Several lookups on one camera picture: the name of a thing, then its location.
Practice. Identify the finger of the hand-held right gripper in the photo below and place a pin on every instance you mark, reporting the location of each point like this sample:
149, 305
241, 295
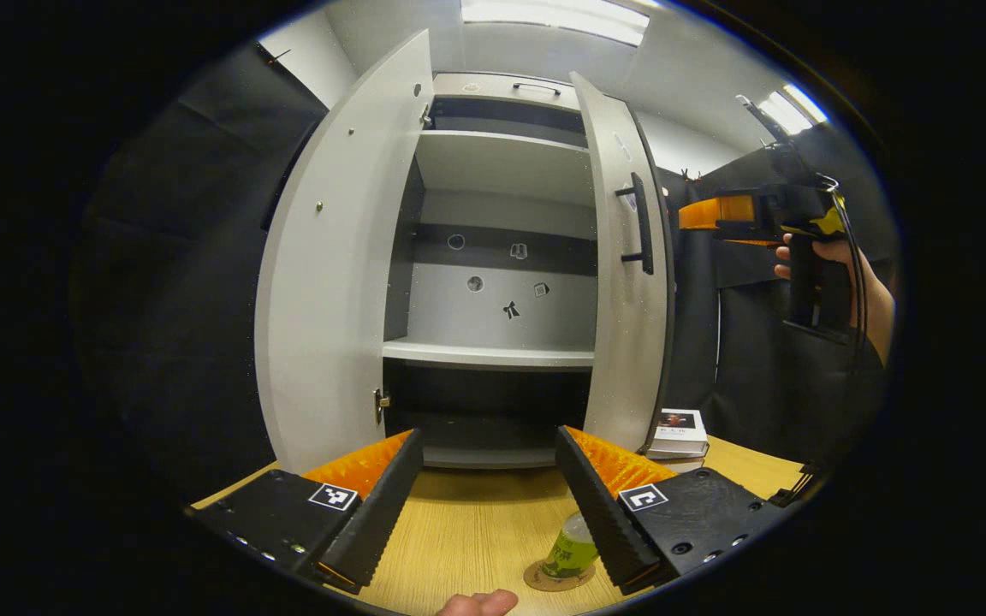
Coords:
715, 212

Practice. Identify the white book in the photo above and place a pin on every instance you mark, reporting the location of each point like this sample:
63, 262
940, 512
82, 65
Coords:
680, 432

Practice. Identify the green label plastic bottle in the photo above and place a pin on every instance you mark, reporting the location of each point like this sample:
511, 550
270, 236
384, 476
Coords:
570, 547

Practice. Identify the grey cabinet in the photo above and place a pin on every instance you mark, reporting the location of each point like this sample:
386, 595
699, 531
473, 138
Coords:
501, 162

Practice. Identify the large ceiling light panel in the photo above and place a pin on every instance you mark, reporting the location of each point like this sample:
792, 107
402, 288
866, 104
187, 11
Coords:
553, 17

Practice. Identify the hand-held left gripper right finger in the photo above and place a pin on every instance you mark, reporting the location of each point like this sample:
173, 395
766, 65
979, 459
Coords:
600, 513

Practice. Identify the black backdrop cloth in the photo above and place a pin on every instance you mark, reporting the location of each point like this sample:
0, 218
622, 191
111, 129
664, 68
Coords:
185, 282

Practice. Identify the small ceiling light panel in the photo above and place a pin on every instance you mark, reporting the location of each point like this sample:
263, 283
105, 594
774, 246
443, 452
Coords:
788, 107

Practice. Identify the round brown coaster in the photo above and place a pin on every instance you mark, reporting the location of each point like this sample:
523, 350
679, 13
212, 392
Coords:
544, 580

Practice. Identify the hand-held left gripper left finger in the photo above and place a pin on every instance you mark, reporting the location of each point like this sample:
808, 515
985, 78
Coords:
373, 513

